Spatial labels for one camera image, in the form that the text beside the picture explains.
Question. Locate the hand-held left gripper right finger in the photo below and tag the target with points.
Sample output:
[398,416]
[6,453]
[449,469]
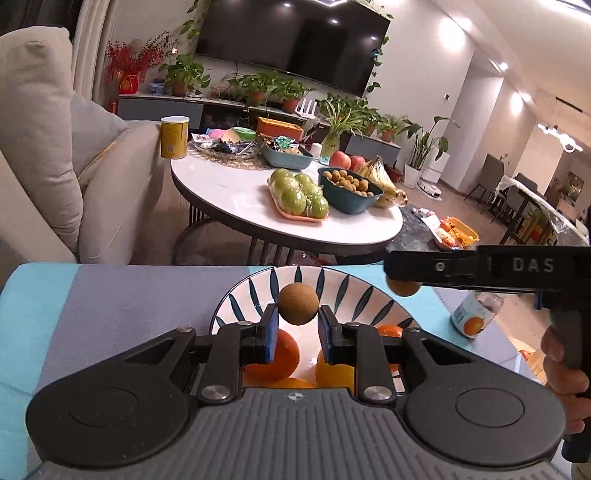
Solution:
[327,337]

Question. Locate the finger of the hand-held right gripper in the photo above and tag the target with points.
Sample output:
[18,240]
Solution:
[425,266]

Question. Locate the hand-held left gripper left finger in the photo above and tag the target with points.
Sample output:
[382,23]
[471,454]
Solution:
[270,337]

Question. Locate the large orange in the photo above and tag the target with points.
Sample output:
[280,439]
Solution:
[284,350]

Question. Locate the large yellow lemon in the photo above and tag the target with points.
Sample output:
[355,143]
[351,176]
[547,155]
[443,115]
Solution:
[334,374]

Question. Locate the striped white ceramic bowl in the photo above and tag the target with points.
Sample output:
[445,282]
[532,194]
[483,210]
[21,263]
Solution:
[351,290]

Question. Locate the person's right hand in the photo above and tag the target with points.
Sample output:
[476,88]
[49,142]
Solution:
[568,397]

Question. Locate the dark marble low table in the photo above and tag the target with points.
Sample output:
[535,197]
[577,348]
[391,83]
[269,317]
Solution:
[415,230]

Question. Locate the orange plastic basket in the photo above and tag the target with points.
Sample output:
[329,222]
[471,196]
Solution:
[461,233]

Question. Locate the covered dining table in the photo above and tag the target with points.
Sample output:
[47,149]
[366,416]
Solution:
[549,217]

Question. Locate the grey dining chair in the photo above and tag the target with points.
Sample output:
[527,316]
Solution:
[485,177]
[517,207]

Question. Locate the clear jar with orange label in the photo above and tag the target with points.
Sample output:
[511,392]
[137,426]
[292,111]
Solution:
[475,316]

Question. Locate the bunch of bananas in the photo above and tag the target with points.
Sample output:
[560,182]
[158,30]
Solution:
[383,182]

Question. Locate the white robot vacuum dock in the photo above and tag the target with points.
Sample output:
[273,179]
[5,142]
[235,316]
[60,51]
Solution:
[436,168]

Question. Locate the dark blue bowl of longans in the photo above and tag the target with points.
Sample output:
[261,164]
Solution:
[351,191]

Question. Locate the tall plant in white pot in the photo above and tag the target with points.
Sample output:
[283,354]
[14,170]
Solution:
[422,147]

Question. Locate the red apple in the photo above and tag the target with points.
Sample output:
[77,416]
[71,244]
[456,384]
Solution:
[358,162]
[339,160]

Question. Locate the white pendant lamp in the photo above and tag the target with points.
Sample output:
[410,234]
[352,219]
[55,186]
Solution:
[561,136]

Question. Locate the potted green plant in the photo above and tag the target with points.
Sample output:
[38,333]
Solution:
[373,122]
[184,76]
[291,97]
[254,90]
[392,129]

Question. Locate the round white coffee table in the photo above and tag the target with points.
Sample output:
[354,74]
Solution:
[240,198]

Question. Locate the tray of green apples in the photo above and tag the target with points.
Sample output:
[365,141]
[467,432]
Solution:
[298,196]

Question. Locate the blue and grey printed cloth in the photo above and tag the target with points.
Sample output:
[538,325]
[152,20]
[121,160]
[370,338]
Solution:
[115,304]

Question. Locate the white cup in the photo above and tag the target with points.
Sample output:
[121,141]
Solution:
[316,151]

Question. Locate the glass vase with green plant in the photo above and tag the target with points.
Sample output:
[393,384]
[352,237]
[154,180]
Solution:
[339,124]

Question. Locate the blue-grey snack basket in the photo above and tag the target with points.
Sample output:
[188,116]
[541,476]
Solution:
[286,156]

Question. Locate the tray of snack packets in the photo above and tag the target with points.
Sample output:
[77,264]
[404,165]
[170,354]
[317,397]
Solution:
[221,147]

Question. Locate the white router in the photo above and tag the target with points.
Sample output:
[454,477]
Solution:
[308,110]

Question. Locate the orange box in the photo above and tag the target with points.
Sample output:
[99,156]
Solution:
[279,128]

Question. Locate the yellow can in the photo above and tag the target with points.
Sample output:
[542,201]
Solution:
[174,138]

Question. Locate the grey television cabinet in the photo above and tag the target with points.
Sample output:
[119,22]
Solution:
[157,108]

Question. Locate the grey cushion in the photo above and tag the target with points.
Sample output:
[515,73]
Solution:
[94,134]

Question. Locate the beige sofa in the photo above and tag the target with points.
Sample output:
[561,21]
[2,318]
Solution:
[41,161]

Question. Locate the red berry branches in vase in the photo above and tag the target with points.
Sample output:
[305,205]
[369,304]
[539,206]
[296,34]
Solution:
[134,64]

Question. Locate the beige curtain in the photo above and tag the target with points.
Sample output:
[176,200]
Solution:
[90,27]

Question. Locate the wall-mounted black television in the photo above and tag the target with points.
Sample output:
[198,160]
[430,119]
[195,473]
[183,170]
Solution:
[295,41]

